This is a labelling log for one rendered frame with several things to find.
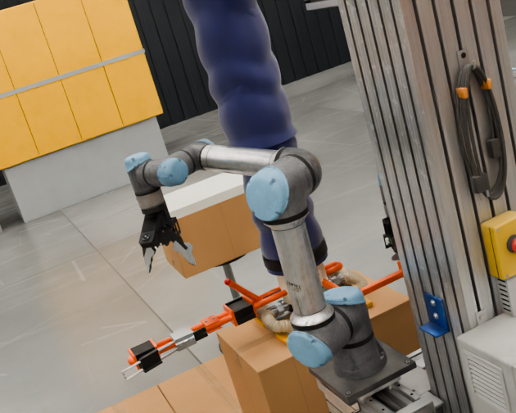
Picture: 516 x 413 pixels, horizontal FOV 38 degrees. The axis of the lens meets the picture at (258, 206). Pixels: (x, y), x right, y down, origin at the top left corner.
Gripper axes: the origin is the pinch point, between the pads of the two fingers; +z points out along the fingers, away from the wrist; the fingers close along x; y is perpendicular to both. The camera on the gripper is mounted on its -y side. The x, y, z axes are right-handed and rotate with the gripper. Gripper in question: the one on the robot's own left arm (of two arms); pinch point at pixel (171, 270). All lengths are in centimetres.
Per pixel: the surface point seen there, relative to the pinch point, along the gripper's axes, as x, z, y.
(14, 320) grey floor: 301, 140, 294
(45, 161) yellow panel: 427, 78, 613
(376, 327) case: -47, 48, 38
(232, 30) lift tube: -27, -59, 35
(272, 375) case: -15, 47, 14
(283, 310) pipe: -16, 37, 38
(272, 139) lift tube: -30, -23, 36
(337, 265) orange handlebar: -35, 30, 52
